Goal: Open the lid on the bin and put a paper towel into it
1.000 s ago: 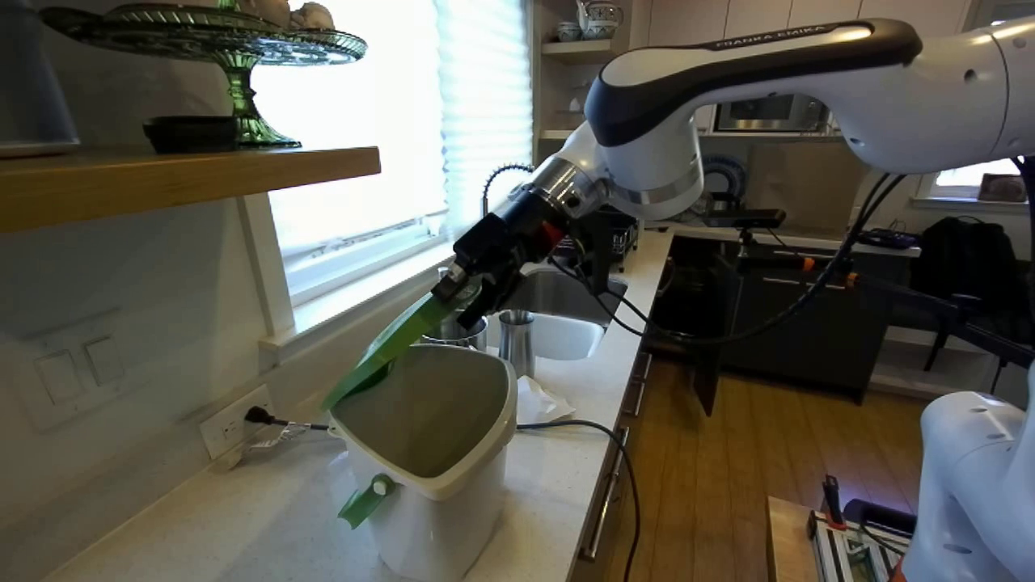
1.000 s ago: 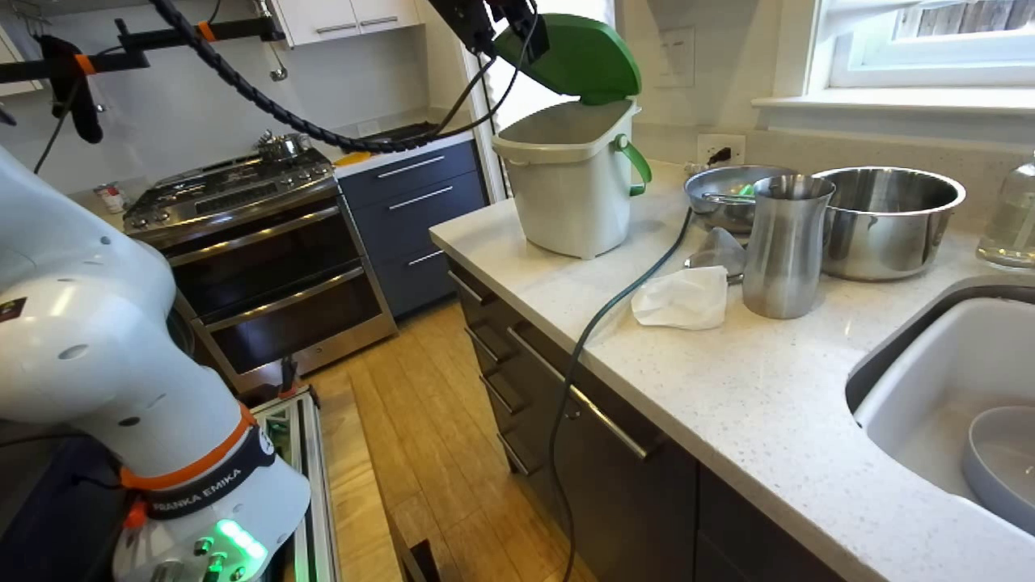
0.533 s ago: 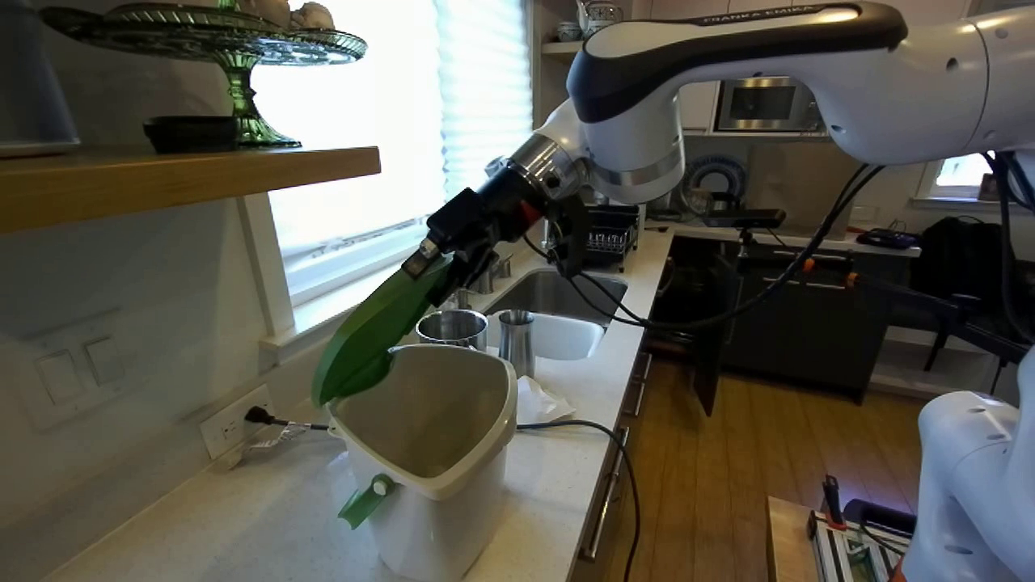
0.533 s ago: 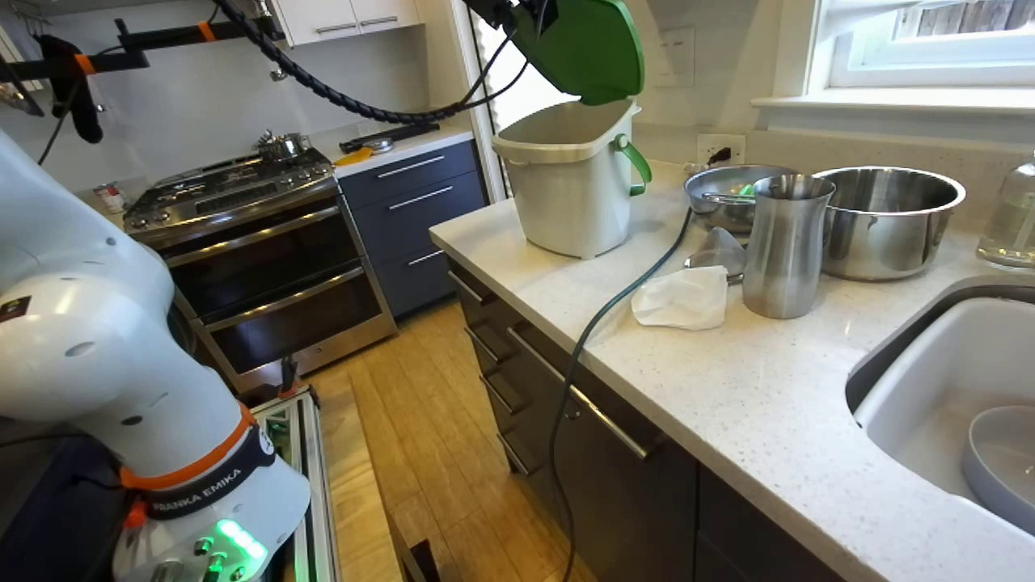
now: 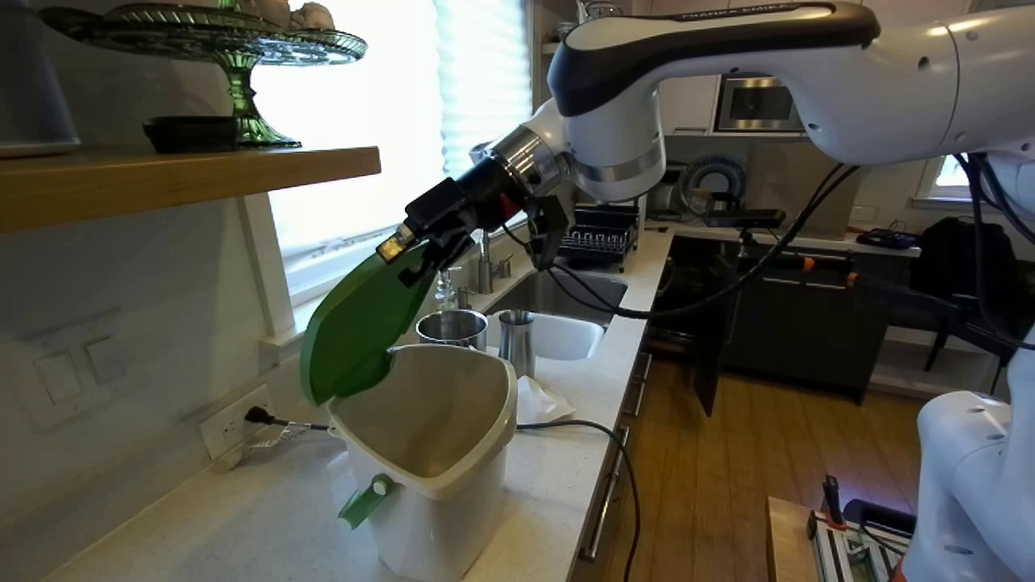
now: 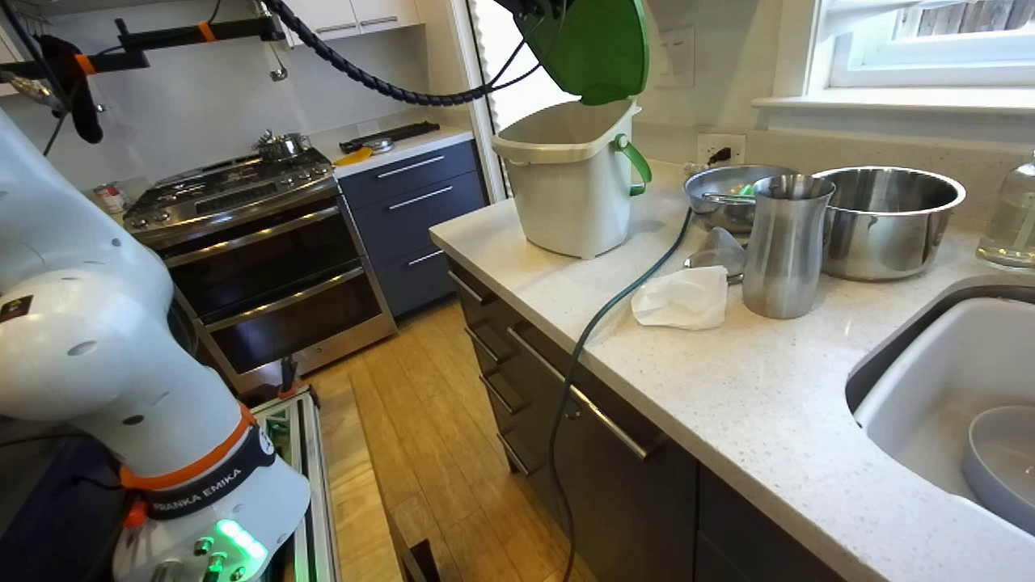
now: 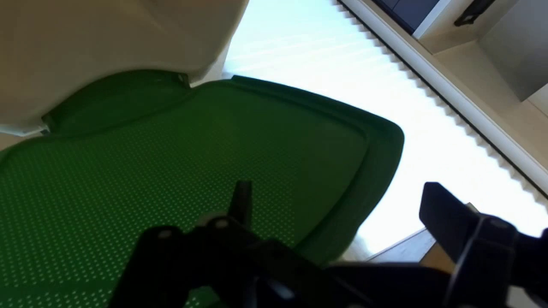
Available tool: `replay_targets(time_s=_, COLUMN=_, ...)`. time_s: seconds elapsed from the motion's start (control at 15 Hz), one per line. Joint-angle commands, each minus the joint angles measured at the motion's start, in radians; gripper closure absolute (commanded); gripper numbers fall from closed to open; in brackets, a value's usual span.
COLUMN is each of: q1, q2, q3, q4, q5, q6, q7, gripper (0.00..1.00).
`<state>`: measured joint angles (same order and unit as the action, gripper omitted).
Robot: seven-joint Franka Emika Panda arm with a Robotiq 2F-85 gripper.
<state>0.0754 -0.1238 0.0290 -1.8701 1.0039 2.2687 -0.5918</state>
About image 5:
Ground steel kitchen sink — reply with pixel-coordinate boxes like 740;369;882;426
481;265;631;326

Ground clear glass bottle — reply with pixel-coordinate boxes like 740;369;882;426
429;270;465;318

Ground black dish rack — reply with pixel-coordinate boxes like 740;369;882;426
553;203;640;271

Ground dark counter cabinets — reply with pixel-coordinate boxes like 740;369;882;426
570;360;656;582

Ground dark open cabinet door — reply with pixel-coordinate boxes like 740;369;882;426
644;232;750;422

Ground steel arched faucet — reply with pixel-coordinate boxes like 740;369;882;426
474;231;519;299

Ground tall steel cup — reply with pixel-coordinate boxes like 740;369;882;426
494;306;542;381

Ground green glass cake stand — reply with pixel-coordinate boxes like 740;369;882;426
39;0;373;152

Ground black office chair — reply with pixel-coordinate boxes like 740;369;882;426
915;215;1029;371

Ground green bin lid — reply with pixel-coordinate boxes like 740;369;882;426
297;238;441;411

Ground grey cone vessel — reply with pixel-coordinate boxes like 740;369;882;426
0;0;84;163

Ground white window blinds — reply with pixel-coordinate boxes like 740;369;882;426
433;0;542;237

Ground robot base cart frame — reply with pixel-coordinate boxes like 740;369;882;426
765;472;921;582

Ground beige round fruit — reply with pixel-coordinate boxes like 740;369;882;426
244;0;297;29
290;0;339;35

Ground white light switch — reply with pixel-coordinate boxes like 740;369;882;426
12;306;138;434

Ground white wall outlet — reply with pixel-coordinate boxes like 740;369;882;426
198;384;277;472

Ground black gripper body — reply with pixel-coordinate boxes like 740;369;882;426
405;158;531;250

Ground white compost bin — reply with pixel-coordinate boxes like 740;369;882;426
326;341;522;582

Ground dark island cabinet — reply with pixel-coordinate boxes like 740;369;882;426
723;231;926;404

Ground wooden wall shelf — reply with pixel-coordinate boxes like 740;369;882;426
0;147;385;237

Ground large steel pot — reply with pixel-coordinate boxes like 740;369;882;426
412;306;492;353

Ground steel microwave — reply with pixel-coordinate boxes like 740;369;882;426
715;74;808;137

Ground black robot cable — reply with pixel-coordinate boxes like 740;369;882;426
506;148;1035;360

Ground white framed window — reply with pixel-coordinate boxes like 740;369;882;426
253;0;544;326

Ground black bowl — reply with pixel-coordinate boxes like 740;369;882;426
144;112;244;154

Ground small sunlit window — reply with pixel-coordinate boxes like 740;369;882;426
935;152;975;203

